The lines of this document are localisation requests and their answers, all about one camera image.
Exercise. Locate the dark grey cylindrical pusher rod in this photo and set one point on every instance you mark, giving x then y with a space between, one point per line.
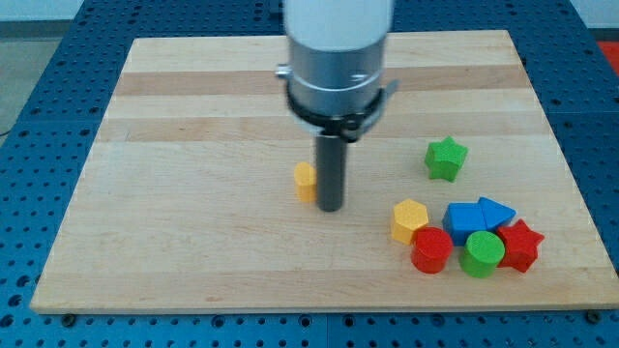
330 160

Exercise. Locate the yellow heart block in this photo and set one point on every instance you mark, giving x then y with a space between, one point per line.
305 180

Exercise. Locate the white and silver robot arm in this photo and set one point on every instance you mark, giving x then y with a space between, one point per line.
333 79

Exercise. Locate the wooden board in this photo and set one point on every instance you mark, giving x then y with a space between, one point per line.
186 202

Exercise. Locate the yellow hexagon block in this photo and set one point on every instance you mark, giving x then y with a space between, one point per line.
408 217

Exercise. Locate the green star block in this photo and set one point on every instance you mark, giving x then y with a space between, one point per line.
445 158

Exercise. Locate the red cylinder block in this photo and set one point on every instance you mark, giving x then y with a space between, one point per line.
432 248

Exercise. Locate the blue square block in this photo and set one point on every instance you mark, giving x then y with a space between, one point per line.
461 219

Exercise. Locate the blue triangle block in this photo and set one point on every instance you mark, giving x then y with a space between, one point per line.
495 214

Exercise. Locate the green cylinder block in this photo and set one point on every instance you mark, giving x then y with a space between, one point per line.
482 253

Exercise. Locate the red star block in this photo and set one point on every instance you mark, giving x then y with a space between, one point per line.
521 246

